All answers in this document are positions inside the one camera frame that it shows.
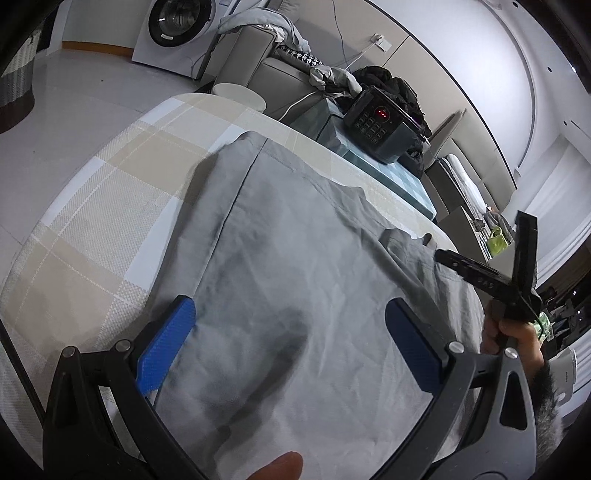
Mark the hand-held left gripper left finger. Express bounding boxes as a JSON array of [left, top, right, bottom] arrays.
[[43, 294, 206, 480]]

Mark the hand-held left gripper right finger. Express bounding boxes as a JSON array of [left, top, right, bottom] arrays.
[[379, 298, 539, 480]]

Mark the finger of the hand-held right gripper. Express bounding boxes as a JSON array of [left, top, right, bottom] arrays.
[[513, 210, 540, 297], [434, 248, 521, 302]]

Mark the grey t-shirt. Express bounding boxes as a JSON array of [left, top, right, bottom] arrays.
[[152, 130, 485, 480]]

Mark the person's right forearm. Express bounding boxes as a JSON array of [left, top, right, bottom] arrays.
[[522, 344, 568, 462]]

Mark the person's right hand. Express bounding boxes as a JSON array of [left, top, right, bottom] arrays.
[[481, 318, 542, 371]]

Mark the person's left hand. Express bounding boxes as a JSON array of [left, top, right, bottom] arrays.
[[245, 464, 304, 480]]

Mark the green plastic bag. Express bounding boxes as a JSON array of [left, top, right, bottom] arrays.
[[487, 226, 512, 257]]

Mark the white curtain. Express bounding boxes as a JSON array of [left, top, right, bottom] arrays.
[[517, 134, 591, 278]]

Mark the beige upholstered bed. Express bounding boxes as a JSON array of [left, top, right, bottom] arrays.
[[422, 108, 519, 241]]

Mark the teal checked cloth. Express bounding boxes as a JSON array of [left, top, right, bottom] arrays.
[[291, 95, 437, 222]]

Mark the black rice cooker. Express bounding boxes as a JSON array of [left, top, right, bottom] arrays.
[[342, 85, 428, 165]]

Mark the black jacket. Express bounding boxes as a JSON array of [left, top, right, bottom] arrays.
[[355, 65, 433, 177]]

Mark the crumpled grey garment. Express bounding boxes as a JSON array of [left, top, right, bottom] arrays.
[[309, 65, 363, 96]]

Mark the white round stool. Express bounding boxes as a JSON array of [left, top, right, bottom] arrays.
[[212, 82, 268, 112]]

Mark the grey sofa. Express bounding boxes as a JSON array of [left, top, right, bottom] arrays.
[[212, 0, 370, 126]]

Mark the houndstooth pillow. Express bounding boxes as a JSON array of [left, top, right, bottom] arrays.
[[274, 44, 324, 70]]

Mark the woven laundry basket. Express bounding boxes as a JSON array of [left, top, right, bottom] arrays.
[[0, 28, 38, 133]]

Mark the white washing machine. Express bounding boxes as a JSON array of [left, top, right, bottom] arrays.
[[131, 0, 232, 78]]

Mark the light grey blanket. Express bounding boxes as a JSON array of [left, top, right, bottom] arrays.
[[217, 9, 313, 55]]

